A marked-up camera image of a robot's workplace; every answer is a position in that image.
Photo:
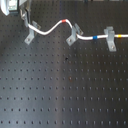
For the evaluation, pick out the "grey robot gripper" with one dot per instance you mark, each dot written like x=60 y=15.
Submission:
x=8 y=6

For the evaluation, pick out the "left grey cable clip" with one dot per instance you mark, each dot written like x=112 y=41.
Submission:
x=32 y=33

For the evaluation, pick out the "grey cable clip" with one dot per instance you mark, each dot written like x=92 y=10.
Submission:
x=74 y=34
x=110 y=34
x=32 y=33

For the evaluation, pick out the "middle grey cable clip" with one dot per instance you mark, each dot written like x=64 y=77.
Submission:
x=74 y=34

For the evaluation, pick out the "right grey cable clip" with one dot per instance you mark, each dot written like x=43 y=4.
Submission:
x=110 y=34

